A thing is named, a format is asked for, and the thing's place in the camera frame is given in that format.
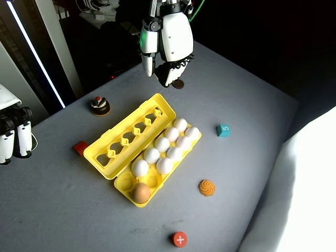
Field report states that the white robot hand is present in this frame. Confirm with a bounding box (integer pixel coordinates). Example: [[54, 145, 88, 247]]
[[0, 83, 34, 165], [140, 12, 195, 88]]

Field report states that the yellow-brown toy egg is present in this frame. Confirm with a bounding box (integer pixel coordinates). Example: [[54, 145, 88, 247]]
[[132, 183, 151, 204]]

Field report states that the yellow plastic egg box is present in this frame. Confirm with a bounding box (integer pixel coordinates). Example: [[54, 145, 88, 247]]
[[83, 93, 202, 208]]

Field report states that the grey side panel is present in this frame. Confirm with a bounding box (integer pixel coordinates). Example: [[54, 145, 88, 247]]
[[0, 41, 50, 121]]

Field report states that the red toy block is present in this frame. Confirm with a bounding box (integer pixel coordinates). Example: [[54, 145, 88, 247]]
[[73, 141, 89, 156]]

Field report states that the white background equipment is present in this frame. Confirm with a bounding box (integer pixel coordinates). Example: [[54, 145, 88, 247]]
[[76, 0, 118, 24]]

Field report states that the grey table cloth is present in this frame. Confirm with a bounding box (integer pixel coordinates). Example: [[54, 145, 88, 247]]
[[0, 40, 300, 252]]

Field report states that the white LED light bar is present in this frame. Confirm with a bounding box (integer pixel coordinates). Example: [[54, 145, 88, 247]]
[[5, 0, 66, 109]]

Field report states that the chocolate toy cake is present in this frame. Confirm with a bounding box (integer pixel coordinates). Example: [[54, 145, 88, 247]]
[[90, 96, 111, 117]]

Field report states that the teal number five block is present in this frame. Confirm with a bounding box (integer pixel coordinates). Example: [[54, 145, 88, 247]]
[[216, 123, 232, 138]]

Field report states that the orange swirl toy pastry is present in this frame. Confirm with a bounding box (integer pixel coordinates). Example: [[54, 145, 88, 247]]
[[198, 180, 216, 196]]

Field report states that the red round plus block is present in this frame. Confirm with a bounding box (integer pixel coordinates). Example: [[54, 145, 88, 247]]
[[171, 231, 188, 248]]

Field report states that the bright white fabric sheet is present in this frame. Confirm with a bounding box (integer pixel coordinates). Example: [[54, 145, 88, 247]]
[[237, 104, 336, 252]]

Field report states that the thin white cable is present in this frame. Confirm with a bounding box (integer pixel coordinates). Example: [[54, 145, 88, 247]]
[[30, 132, 39, 156]]

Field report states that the green cable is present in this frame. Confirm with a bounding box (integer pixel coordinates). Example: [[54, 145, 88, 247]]
[[188, 0, 206, 23]]

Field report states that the white upright post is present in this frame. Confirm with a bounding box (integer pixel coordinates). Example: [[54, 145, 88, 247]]
[[34, 0, 85, 99]]

